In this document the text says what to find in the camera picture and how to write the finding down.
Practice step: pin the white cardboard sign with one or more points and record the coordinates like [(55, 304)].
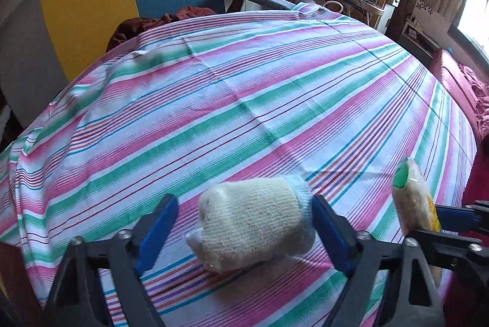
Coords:
[(431, 13)]

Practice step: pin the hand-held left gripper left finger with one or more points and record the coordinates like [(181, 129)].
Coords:
[(156, 233)]

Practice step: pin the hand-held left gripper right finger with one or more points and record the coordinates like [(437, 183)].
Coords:
[(336, 235)]

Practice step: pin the maroon cloth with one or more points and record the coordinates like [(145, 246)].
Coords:
[(133, 27)]

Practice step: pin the striped tablecloth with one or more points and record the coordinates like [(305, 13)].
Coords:
[(229, 101)]

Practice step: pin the cream knitted roll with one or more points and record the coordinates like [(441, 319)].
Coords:
[(248, 220)]

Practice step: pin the red sofa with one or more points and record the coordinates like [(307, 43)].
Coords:
[(458, 82)]

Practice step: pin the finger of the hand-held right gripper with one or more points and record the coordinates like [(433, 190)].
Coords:
[(443, 241), (454, 215)]

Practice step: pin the grey yellow blue chair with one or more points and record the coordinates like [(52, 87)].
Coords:
[(88, 6)]

